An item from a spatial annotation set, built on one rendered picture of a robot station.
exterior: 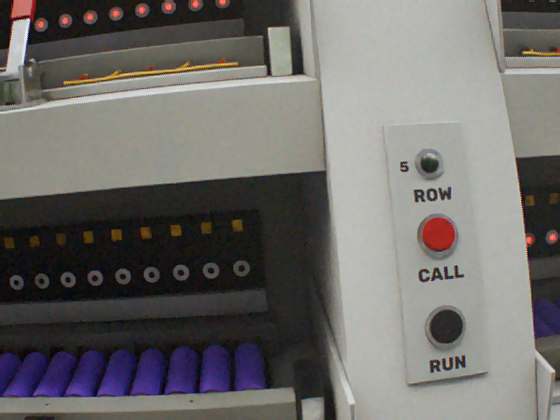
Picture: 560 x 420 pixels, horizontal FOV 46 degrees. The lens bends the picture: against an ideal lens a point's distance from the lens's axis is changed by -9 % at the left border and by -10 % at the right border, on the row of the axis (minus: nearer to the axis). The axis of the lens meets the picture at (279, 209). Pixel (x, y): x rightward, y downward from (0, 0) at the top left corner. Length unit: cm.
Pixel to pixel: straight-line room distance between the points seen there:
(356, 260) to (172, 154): 10
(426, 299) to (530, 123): 11
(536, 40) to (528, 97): 9
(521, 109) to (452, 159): 5
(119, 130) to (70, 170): 3
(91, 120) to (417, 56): 16
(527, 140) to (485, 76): 4
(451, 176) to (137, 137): 15
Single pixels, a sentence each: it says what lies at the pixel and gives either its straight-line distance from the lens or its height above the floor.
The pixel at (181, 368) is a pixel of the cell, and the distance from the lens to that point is 43.
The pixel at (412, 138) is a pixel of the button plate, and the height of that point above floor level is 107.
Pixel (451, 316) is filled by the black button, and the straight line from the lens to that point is 33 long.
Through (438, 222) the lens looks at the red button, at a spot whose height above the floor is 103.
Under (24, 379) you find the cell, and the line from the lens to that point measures 45.
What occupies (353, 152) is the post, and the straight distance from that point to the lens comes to 34.
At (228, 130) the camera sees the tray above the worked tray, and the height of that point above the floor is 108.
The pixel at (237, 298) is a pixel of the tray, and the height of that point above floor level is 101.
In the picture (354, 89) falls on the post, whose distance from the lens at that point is 35.
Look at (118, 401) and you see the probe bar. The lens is 39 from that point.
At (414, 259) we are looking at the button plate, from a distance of 33.
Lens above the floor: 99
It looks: 9 degrees up
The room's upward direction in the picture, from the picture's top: 5 degrees counter-clockwise
